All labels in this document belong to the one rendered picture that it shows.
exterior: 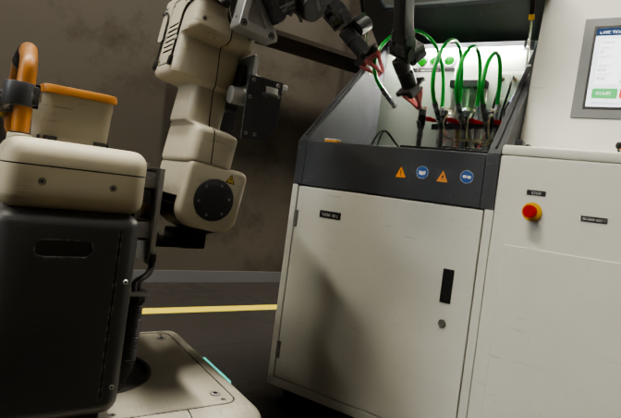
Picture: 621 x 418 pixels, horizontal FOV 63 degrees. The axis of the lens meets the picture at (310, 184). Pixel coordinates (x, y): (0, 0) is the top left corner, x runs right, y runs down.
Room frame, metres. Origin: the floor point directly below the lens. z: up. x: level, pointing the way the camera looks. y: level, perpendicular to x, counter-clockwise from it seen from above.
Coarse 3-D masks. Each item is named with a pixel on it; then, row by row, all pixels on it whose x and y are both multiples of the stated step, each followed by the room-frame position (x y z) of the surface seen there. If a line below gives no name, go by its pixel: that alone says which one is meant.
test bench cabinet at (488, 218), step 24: (360, 192) 1.69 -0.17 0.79; (288, 216) 1.82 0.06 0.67; (288, 240) 1.81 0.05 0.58; (288, 264) 1.81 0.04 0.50; (480, 264) 1.45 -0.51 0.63; (480, 288) 1.45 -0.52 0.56; (480, 312) 1.44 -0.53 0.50; (288, 384) 1.77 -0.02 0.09; (288, 408) 1.78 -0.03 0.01; (312, 408) 1.79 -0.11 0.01; (336, 408) 1.66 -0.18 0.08
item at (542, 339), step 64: (576, 0) 1.69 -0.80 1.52; (576, 64) 1.63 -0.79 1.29; (576, 128) 1.57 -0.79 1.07; (512, 192) 1.42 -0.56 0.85; (576, 192) 1.34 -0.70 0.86; (512, 256) 1.41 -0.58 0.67; (576, 256) 1.32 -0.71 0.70; (512, 320) 1.40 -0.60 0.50; (576, 320) 1.31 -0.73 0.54; (512, 384) 1.38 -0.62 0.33; (576, 384) 1.30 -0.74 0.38
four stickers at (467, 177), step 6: (396, 168) 1.61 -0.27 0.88; (402, 168) 1.60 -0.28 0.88; (420, 168) 1.57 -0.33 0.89; (426, 168) 1.56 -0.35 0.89; (396, 174) 1.61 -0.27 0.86; (402, 174) 1.60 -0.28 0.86; (420, 174) 1.57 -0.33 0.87; (426, 174) 1.56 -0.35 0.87; (438, 174) 1.54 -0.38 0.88; (444, 174) 1.53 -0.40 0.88; (462, 174) 1.50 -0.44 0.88; (468, 174) 1.49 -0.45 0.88; (438, 180) 1.53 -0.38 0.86; (444, 180) 1.52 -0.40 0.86; (462, 180) 1.50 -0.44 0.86; (468, 180) 1.49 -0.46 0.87
